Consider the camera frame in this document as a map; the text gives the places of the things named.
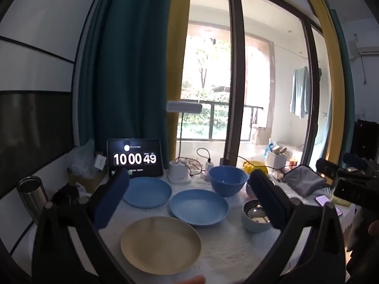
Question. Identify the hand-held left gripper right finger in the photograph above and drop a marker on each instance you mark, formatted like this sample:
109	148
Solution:
268	202

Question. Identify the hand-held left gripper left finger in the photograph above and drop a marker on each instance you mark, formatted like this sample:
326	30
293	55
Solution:
112	196

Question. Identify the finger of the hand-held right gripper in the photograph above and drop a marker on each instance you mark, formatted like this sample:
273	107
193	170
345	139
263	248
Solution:
353	159
325	167

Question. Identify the steel bowl pale blue outside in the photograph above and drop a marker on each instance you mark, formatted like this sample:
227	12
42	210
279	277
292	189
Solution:
251	220

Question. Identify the light blue plate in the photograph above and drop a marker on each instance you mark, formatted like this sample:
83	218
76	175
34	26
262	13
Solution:
148	193

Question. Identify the dark blue bowl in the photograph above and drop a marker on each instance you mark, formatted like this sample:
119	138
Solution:
228	180

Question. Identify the beige plate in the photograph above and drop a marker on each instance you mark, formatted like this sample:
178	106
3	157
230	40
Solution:
161	244

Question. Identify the medium blue plate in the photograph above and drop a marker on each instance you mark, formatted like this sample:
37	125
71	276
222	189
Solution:
198	208

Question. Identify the person's right hand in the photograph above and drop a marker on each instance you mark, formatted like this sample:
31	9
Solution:
373	227

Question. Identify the person's left hand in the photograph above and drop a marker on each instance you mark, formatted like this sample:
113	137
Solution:
192	280

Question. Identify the grey towel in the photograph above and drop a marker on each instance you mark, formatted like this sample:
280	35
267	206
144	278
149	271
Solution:
305	180

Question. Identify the brown cardboard box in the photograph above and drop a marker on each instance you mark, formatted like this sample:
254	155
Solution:
88	182

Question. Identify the smartphone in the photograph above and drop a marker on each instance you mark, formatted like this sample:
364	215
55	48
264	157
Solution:
321	199

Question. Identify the red can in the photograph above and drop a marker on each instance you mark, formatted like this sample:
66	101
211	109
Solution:
293	162

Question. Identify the small white box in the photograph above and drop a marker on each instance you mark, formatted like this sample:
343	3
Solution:
100	162

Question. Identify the yellow printed bag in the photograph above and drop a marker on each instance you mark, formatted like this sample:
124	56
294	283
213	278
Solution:
255	165

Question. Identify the white perforated basket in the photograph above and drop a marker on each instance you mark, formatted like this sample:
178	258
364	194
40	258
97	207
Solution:
277	161

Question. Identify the tablet showing clock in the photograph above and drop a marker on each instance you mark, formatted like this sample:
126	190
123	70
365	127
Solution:
134	158

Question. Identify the black round container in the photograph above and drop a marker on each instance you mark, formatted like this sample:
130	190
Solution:
65	196

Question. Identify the clear plastic bag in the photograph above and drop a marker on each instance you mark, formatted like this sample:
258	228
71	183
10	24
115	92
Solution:
81	159

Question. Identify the blue plastic bag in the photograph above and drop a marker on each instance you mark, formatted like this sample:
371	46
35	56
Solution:
271	147

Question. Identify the black charger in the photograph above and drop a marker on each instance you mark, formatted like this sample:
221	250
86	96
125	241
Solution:
224	161

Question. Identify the white textured tablecloth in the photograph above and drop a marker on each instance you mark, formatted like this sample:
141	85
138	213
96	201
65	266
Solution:
228	251

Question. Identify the teal curtain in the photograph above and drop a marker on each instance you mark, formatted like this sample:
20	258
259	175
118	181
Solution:
348	94
124	65

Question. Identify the white desk lamp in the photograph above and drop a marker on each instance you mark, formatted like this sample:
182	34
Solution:
179	175

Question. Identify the white power strip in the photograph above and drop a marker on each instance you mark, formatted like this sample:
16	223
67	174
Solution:
204	175

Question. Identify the pale cardboard carton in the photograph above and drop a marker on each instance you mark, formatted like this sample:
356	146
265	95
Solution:
260	133

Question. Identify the white charger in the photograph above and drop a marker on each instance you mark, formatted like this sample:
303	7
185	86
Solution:
209	164

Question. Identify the hanging light blue garment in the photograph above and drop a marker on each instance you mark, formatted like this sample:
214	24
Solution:
299	91

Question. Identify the steel tumbler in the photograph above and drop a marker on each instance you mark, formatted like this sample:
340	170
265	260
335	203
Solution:
31	195

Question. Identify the balcony railing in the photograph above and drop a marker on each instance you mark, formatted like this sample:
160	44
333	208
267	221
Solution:
220	102

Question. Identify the white air conditioner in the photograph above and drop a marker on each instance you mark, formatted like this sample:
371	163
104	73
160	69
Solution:
367	46

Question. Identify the dark window frame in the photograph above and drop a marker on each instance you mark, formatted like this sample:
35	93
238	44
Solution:
235	65

